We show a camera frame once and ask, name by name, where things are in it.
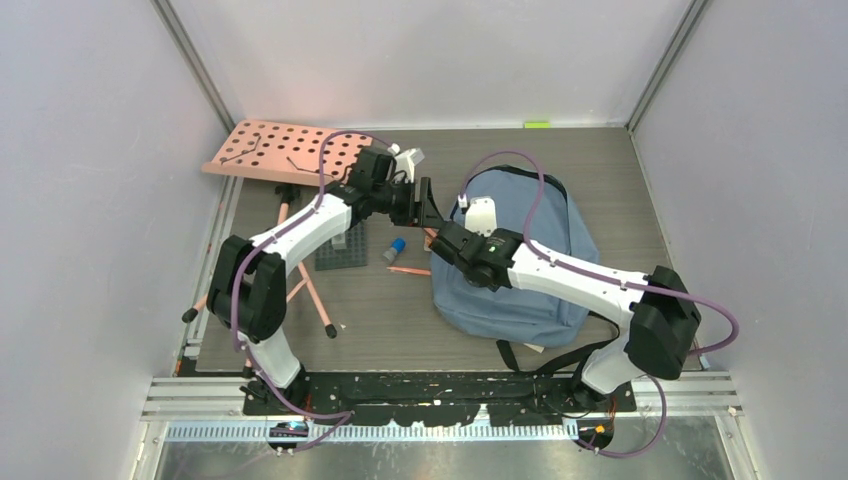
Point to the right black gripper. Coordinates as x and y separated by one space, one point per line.
483 237

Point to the pink perforated music stand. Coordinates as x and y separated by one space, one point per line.
290 155

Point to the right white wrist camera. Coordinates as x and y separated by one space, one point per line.
478 214

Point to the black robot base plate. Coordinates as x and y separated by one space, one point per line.
432 399

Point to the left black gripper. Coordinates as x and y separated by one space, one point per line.
416 213

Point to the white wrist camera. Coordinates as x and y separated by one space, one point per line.
478 214
405 163

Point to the orange pencil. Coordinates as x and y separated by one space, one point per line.
410 270

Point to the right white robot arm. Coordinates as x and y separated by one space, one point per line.
656 318

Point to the grey lego baseplate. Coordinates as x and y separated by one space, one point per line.
349 250

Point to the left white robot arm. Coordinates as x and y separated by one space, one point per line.
248 286

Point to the white ribbed cable duct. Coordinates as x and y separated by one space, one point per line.
299 431

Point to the blue student backpack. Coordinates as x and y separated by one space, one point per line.
513 315

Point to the blue capped glue stick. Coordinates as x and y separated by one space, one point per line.
396 247

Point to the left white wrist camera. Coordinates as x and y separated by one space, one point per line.
405 163

